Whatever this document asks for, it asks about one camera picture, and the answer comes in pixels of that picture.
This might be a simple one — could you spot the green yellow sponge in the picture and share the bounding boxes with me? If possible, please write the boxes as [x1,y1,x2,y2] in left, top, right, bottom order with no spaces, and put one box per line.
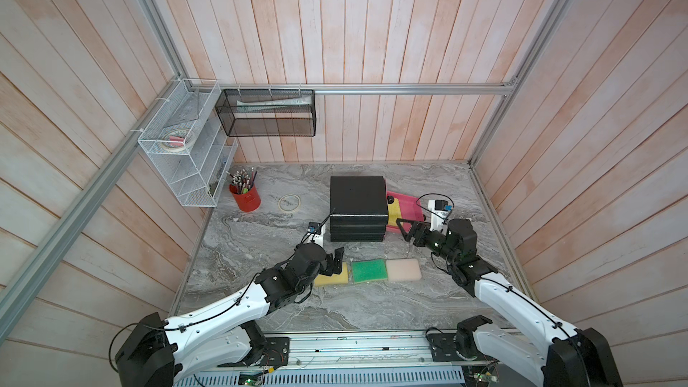
[351,259,388,283]

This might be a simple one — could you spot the white wire shelf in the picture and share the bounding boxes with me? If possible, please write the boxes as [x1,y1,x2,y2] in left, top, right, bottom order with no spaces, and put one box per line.
[138,79,237,208]

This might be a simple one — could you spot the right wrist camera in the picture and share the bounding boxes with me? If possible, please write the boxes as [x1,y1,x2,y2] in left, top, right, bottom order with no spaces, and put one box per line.
[427,199,453,234]

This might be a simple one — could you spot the tape roll in shelf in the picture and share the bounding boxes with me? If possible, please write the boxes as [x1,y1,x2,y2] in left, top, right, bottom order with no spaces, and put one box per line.
[159,128,195,153]

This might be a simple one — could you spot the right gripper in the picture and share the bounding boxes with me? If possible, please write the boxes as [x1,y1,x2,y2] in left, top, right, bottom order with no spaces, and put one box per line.
[398,217,460,267]

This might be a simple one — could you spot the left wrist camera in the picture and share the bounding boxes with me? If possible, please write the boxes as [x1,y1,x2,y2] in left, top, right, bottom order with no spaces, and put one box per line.
[306,222,326,247]

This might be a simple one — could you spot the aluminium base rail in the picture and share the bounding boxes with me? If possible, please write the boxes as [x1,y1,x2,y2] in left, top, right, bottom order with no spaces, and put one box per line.
[139,327,582,374]

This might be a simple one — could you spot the bright yellow sponge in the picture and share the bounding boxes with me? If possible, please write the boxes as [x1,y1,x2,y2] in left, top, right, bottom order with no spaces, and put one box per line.
[388,197,402,226]

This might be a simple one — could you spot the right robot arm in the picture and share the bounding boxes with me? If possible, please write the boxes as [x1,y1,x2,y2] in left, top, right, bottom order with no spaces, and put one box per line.
[397,219,623,386]

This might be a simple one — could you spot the red pen cup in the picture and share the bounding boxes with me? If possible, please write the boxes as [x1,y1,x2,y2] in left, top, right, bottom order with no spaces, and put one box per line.
[229,185,261,212]

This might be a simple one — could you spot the black drawer cabinet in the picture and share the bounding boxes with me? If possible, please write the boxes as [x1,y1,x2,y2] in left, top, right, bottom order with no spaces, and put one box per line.
[328,176,389,242]

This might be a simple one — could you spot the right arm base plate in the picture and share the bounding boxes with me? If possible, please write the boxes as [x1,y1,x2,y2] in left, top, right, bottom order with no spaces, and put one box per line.
[425,330,478,363]

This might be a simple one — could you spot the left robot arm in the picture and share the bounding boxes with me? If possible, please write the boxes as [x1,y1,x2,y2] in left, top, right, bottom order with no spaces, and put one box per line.
[109,243,345,386]

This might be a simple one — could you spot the dull yellow sponge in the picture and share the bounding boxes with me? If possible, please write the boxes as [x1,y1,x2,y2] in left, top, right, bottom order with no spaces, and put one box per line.
[314,263,349,287]

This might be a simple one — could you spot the black mesh basket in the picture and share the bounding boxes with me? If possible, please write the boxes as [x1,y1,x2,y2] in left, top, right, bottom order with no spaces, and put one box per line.
[215,88,317,137]

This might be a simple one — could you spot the pens in cup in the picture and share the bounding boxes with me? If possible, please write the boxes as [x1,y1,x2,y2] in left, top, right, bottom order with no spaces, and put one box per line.
[228,168,257,195]

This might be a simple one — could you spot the beige sponge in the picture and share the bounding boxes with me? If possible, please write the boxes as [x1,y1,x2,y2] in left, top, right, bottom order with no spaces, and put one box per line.
[385,258,422,282]

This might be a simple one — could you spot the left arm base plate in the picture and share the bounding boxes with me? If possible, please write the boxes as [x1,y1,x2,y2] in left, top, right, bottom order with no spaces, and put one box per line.
[220,336,290,368]

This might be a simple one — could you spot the aluminium frame crossbar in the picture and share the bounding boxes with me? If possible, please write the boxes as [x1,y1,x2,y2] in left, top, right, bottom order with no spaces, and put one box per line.
[218,82,515,96]

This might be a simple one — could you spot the tape roll on table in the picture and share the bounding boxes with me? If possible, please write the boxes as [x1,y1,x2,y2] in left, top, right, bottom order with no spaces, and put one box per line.
[277,193,301,213]

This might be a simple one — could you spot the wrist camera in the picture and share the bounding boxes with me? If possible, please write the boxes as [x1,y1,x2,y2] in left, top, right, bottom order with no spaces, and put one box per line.
[427,199,453,234]
[306,222,326,247]

